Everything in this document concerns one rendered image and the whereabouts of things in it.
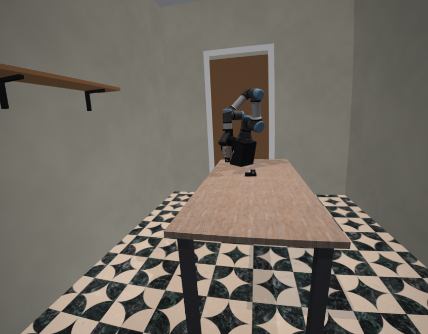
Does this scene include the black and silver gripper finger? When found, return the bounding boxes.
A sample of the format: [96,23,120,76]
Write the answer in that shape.
[221,145,228,158]
[229,142,234,160]

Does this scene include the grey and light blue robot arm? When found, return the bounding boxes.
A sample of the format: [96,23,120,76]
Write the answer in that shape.
[218,88,265,145]

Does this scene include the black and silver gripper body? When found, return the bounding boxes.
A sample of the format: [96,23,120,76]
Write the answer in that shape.
[223,129,236,146]

